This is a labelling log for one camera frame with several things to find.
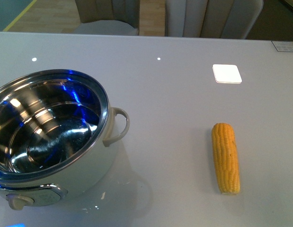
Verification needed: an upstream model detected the yellow corn cob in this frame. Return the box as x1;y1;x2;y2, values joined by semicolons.
212;123;240;195

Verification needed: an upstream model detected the white electric cooking pot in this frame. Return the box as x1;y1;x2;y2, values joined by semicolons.
0;70;130;210

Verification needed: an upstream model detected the beige chair left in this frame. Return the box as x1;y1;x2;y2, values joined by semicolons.
73;0;140;36

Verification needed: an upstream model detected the beige chair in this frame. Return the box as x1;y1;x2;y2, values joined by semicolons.
165;0;264;39
73;0;140;36

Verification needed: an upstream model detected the wooden panel between chairs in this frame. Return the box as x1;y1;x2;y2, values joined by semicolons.
139;0;166;36

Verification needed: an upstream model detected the beige chair right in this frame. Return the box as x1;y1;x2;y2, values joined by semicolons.
165;0;264;39

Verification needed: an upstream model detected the blue white label sticker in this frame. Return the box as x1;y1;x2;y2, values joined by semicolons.
272;41;293;52

